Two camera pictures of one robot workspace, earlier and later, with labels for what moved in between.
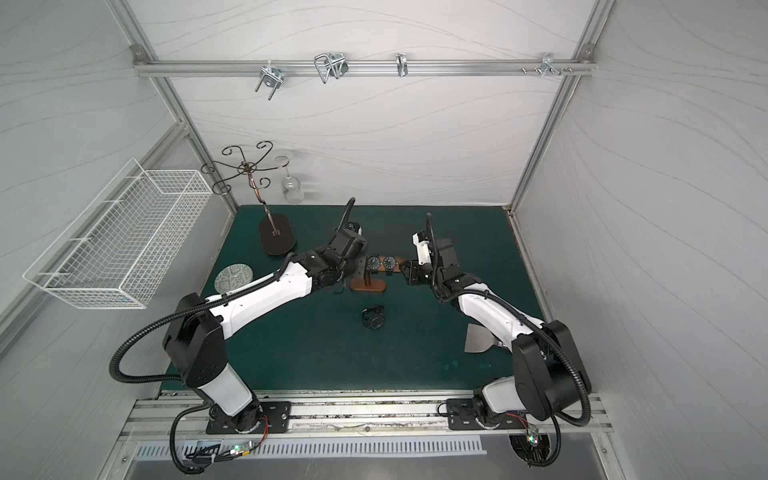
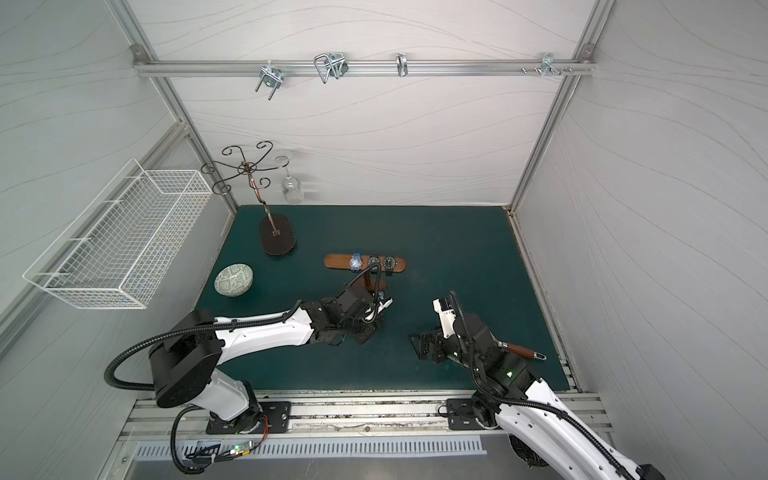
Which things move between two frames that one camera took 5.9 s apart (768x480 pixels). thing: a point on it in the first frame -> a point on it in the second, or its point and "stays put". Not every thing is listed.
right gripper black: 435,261 -> 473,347
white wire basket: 110,257 stays put
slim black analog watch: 374,263 stays put
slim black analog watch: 389,264 stays put
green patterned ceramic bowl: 231,277 stays put
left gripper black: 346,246 -> 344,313
